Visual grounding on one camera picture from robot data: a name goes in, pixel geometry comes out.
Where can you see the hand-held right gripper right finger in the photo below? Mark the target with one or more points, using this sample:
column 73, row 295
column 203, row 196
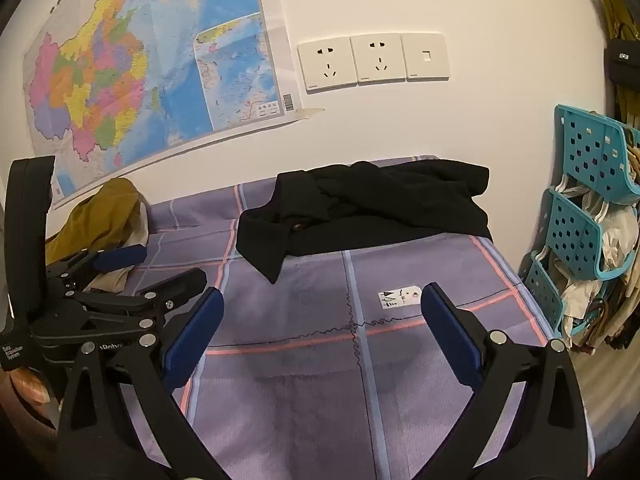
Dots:
column 450, row 335

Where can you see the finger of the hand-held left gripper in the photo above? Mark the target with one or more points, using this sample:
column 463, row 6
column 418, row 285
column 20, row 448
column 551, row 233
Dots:
column 175, row 287
column 120, row 257

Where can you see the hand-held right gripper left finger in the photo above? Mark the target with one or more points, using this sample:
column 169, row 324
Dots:
column 192, row 340

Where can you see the black coat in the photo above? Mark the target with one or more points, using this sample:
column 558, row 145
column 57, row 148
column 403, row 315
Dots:
column 375, row 200

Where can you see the olive hanging clothes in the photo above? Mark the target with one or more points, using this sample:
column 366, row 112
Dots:
column 617, row 10

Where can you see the person's left hand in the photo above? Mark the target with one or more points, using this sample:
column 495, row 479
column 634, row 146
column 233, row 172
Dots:
column 32, row 390

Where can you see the cream garment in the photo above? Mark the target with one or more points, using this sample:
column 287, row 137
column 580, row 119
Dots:
column 137, row 232

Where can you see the mustard brown garment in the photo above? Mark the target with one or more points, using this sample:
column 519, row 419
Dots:
column 100, row 215

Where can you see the white paper tag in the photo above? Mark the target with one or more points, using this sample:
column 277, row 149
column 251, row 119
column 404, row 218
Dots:
column 400, row 297

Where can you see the teal perforated plastic basket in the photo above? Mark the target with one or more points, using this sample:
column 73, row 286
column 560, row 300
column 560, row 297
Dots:
column 590, row 150
column 570, row 230
column 542, row 290

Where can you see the purple plaid bed sheet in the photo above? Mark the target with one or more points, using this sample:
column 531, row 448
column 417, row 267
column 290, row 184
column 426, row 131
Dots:
column 300, row 410

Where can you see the crumpled white plastic bag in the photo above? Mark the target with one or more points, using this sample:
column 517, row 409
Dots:
column 580, row 297

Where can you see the masking tape strip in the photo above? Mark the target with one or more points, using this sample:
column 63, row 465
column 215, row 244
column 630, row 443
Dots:
column 311, row 113

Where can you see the black hanging bag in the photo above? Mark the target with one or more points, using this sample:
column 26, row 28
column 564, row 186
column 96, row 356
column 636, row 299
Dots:
column 622, row 62

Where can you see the colourful wall map poster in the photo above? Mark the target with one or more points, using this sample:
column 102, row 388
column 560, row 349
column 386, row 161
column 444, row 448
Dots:
column 125, row 60

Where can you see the white wall power socket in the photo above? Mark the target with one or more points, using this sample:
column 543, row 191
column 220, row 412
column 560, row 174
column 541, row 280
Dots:
column 327, row 64
column 378, row 57

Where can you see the white wall data socket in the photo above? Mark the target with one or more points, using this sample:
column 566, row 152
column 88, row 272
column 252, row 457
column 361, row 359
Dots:
column 425, row 56

